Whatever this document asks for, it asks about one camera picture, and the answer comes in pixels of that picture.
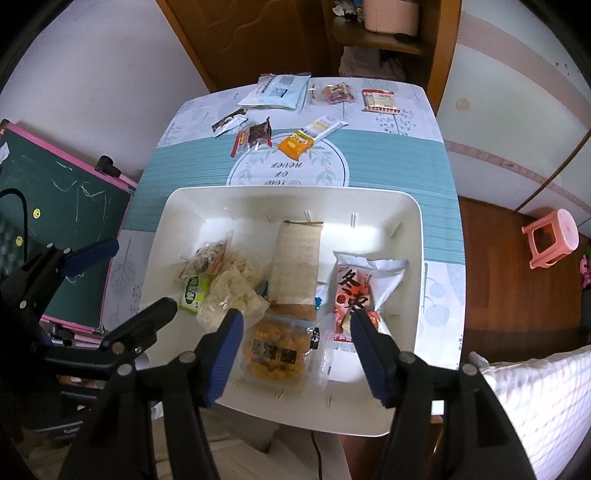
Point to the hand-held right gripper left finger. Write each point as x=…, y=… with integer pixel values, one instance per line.
x=226, y=355

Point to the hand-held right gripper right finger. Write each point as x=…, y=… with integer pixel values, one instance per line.
x=369, y=355

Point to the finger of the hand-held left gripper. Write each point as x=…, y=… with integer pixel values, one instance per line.
x=92, y=256
x=143, y=325

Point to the clear pack of yellow puffs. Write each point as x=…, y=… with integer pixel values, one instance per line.
x=277, y=355

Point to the large clear popcorn bag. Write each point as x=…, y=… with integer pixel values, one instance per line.
x=231, y=300

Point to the green snack packet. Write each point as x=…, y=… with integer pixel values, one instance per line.
x=195, y=293

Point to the large red and white packet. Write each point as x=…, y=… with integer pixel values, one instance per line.
x=364, y=286

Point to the small clear popcorn bag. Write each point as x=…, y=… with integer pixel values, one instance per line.
x=242, y=267

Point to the clear mixed nut packet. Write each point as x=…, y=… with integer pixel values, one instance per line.
x=207, y=258

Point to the long brown cracker packet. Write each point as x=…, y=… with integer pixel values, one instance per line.
x=295, y=267

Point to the white plastic tray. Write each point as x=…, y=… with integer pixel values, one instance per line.
x=364, y=226

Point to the white checkered pillow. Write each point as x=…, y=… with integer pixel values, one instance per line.
x=545, y=406

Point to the thin red stick packet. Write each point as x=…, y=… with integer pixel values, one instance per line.
x=239, y=144

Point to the printed teal tablecloth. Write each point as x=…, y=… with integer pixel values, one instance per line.
x=392, y=166

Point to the dark brown candy wrapper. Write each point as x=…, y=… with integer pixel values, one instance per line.
x=228, y=122

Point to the dark red snack packet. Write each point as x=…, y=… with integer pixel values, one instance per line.
x=258, y=134

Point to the pink plastic stool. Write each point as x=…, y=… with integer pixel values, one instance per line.
x=551, y=237

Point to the orange snack packet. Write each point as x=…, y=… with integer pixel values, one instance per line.
x=296, y=145

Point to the pink toy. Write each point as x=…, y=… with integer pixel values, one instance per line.
x=586, y=272

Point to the long white snack packet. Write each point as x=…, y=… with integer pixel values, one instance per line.
x=323, y=127

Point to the clear bag with blue label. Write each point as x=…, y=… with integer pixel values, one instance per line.
x=277, y=91

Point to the red and white snack packet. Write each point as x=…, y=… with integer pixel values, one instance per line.
x=379, y=100

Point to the wooden door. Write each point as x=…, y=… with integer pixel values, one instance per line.
x=240, y=37

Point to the small clear nut packet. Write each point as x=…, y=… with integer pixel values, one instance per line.
x=332, y=93

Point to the folded pink cloths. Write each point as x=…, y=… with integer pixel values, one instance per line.
x=364, y=62

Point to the pale floral wardrobe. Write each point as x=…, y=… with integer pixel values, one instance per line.
x=508, y=92

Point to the wooden shelf unit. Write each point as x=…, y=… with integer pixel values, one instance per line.
x=443, y=37

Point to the pink basket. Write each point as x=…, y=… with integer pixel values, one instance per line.
x=392, y=16

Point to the small toys on shelf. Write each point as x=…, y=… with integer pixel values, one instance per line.
x=347, y=9

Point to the green chalkboard with pink frame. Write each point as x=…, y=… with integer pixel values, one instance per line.
x=69, y=203

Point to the black plastic bracket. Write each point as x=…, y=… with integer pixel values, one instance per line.
x=108, y=166

